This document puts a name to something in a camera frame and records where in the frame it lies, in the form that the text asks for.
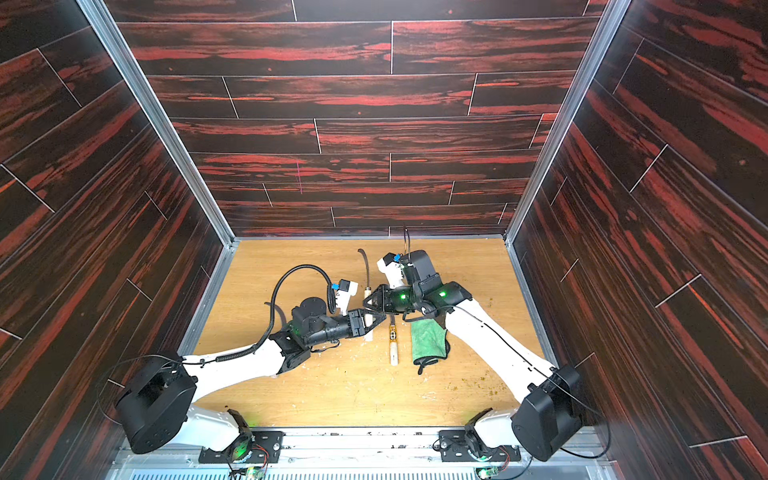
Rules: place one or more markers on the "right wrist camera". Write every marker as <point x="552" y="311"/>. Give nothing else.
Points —
<point x="390" y="266"/>

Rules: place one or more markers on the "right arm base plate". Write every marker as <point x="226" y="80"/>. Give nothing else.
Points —
<point x="458" y="445"/>

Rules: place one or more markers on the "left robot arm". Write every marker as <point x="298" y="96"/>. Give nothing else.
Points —
<point x="158" y="408"/>

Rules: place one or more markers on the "small sickle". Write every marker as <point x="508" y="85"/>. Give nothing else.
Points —
<point x="280" y="317"/>
<point x="393" y="341"/>
<point x="367" y="291"/>

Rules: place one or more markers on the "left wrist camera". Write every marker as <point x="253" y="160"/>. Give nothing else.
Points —
<point x="344" y="291"/>

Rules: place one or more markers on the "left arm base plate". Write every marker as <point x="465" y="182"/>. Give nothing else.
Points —
<point x="260" y="447"/>

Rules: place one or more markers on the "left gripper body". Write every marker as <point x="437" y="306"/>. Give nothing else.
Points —
<point x="334" y="330"/>

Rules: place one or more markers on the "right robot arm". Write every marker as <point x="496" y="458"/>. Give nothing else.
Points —
<point x="547" y="415"/>

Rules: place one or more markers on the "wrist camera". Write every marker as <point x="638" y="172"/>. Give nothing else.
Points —
<point x="344" y="291"/>
<point x="390" y="266"/>

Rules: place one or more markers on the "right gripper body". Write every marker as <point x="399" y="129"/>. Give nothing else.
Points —
<point x="375" y="301"/>

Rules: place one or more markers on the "green and black rag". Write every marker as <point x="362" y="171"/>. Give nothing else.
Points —
<point x="429" y="343"/>

